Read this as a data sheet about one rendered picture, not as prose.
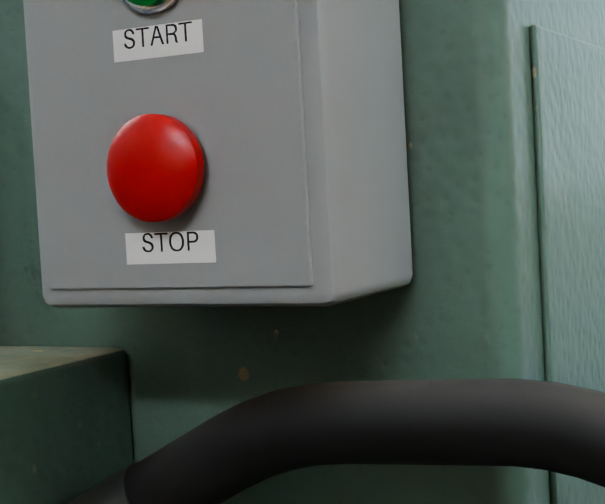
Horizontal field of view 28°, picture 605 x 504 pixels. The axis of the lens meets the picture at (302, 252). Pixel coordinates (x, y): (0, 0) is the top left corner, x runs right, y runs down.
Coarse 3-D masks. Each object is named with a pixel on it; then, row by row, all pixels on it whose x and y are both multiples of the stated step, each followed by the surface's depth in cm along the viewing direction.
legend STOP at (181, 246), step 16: (128, 240) 35; (144, 240) 34; (160, 240) 34; (176, 240) 34; (192, 240) 34; (208, 240) 33; (128, 256) 35; (144, 256) 34; (160, 256) 34; (176, 256) 34; (192, 256) 34; (208, 256) 33
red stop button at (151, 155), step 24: (144, 120) 33; (168, 120) 33; (120, 144) 33; (144, 144) 33; (168, 144) 33; (192, 144) 33; (120, 168) 33; (144, 168) 33; (168, 168) 33; (192, 168) 33; (120, 192) 33; (144, 192) 33; (168, 192) 33; (192, 192) 33; (144, 216) 33; (168, 216) 33
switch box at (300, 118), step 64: (64, 0) 35; (192, 0) 33; (256, 0) 32; (320, 0) 32; (384, 0) 35; (64, 64) 35; (128, 64) 34; (192, 64) 33; (256, 64) 32; (320, 64) 32; (384, 64) 35; (64, 128) 35; (192, 128) 33; (256, 128) 32; (320, 128) 32; (384, 128) 35; (64, 192) 36; (256, 192) 33; (320, 192) 32; (384, 192) 35; (64, 256) 36; (256, 256) 33; (320, 256) 32; (384, 256) 35
